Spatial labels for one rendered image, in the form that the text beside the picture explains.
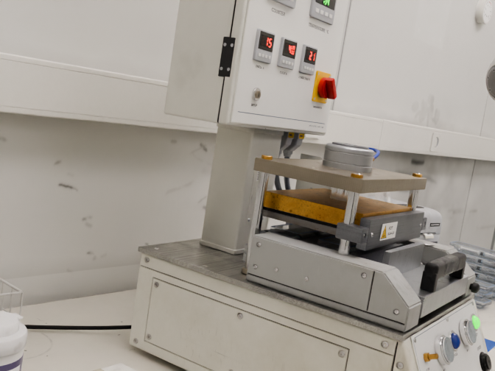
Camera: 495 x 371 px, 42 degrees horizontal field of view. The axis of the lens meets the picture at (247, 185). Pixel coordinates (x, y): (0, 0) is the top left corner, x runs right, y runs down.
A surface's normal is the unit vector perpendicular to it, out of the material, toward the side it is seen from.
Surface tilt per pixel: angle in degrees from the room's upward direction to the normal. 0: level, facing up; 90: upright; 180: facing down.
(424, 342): 65
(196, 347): 90
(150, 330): 90
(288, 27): 90
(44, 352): 0
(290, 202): 90
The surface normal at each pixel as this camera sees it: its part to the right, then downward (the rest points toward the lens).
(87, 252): 0.75, 0.19
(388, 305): -0.55, 0.01
